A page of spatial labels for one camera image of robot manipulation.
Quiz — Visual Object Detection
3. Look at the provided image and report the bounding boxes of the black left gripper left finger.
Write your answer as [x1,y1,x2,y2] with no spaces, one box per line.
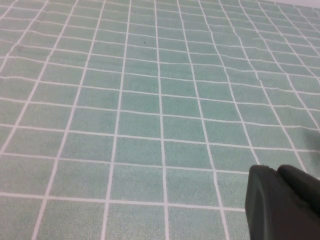
[244,164,320,240]

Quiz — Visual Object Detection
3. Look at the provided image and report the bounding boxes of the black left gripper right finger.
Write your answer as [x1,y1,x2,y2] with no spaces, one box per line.
[277,164,320,215]

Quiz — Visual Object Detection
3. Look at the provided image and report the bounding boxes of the green white checkered tablecloth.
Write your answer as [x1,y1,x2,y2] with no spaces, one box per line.
[0,0,320,240]

